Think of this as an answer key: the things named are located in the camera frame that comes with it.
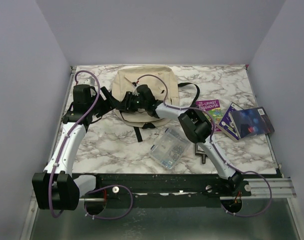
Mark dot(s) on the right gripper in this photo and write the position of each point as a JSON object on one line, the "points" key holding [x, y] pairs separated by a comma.
{"points": [[126, 107]]}

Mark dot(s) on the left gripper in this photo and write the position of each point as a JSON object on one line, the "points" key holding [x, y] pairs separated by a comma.
{"points": [[109, 104]]}

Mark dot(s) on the cream canvas backpack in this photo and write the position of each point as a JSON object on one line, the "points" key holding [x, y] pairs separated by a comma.
{"points": [[163, 83]]}

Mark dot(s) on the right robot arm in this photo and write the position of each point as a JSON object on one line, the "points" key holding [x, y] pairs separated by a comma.
{"points": [[196, 126]]}

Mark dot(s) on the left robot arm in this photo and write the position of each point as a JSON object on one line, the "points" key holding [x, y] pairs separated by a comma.
{"points": [[64, 150]]}

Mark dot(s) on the clear plastic parts box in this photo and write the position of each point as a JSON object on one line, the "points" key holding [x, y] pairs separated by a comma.
{"points": [[169, 149]]}

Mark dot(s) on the purple treehouse book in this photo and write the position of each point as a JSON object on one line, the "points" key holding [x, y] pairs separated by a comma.
{"points": [[213, 108]]}

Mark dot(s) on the purple white book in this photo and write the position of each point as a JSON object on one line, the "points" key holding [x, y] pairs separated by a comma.
{"points": [[226, 125]]}

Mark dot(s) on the dark blue notebook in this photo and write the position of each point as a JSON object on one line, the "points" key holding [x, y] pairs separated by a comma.
{"points": [[251, 122]]}

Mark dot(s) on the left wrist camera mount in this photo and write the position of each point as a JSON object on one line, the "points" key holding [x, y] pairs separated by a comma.
{"points": [[90, 81]]}

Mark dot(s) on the dark metal T-handle tool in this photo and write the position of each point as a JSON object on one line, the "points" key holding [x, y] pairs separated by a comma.
{"points": [[201, 153]]}

